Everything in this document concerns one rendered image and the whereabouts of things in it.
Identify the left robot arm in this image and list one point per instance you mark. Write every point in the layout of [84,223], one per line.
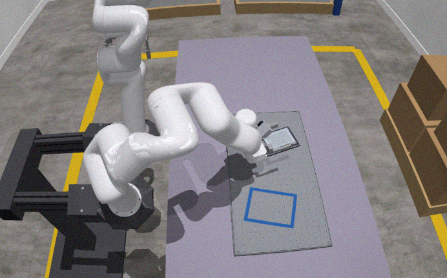
[122,64]

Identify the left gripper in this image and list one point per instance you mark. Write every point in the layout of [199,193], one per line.
[119,34]

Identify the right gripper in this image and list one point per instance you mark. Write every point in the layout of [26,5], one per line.
[261,154]

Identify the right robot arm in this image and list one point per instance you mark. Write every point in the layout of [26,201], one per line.
[115,157]

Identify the blue tape outline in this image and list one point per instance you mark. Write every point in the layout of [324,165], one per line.
[266,222]

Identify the grey flat rectangular panel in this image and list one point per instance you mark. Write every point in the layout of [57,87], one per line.
[291,171]

